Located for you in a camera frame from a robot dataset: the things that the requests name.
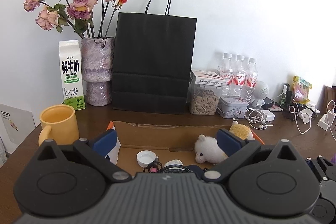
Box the white and yellow plush sheep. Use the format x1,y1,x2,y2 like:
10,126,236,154
194,121,253,164

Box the white plastic lid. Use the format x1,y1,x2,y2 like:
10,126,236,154
136,150,157,168

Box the black braided cable coil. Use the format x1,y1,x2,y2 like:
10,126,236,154
143,157,195,175

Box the printed metal tin box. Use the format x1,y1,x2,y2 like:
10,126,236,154
217,97,249,119

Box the white charger adapter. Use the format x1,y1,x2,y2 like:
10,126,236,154
261,110,275,122

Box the yellow ceramic mug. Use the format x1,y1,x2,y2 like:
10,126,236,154
38,105,80,145

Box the water bottle middle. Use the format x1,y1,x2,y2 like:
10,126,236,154
231,55,246,97

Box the water bottle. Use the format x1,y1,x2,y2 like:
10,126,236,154
231,55,246,97
217,53,234,97
241,57,259,102

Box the clear jar of seeds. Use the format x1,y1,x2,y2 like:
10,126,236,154
190,84,222,115

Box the small white robot toy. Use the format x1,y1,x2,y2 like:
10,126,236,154
251,81,269,108

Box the red cardboard pumpkin box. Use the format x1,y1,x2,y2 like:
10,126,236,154
105,120,265,176

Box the water bottle right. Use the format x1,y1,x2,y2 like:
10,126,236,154
241,57,259,102

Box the flat box on jar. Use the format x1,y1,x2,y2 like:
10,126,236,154
190,69,225,87

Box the water bottle left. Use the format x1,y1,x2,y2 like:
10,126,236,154
217,53,234,97

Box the colourful snack packet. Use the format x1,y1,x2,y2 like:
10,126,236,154
292,76,312,105

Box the purple ceramic vase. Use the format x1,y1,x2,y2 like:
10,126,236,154
81,38,115,106

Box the white green milk carton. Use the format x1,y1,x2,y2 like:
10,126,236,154
59,40,85,110

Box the black paper shopping bag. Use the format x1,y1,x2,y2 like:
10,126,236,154
112,0,197,114

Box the white wired earphones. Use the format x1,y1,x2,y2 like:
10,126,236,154
244,109,274,130

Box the white charger with cable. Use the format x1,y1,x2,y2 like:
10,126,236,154
317,100,335,140

